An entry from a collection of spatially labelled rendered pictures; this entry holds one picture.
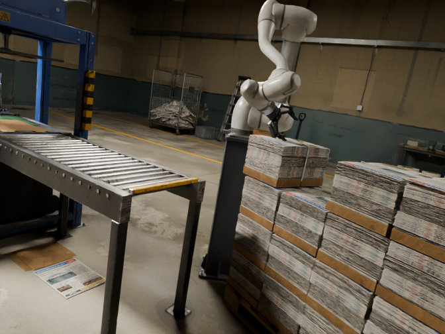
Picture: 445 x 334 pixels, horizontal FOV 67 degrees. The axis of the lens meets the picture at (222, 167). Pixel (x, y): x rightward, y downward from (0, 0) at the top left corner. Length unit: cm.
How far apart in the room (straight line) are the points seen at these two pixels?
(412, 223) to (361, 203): 21
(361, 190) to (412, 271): 34
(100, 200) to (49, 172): 40
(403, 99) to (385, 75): 67
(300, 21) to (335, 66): 667
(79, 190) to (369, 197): 123
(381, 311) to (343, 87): 736
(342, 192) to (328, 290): 43
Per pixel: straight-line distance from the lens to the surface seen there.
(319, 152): 193
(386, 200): 141
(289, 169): 180
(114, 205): 144
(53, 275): 242
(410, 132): 824
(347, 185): 150
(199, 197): 179
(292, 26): 205
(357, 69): 855
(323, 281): 163
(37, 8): 278
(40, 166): 191
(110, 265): 155
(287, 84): 159
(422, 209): 136
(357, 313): 157
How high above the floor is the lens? 125
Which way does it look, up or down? 12 degrees down
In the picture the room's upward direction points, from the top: 9 degrees clockwise
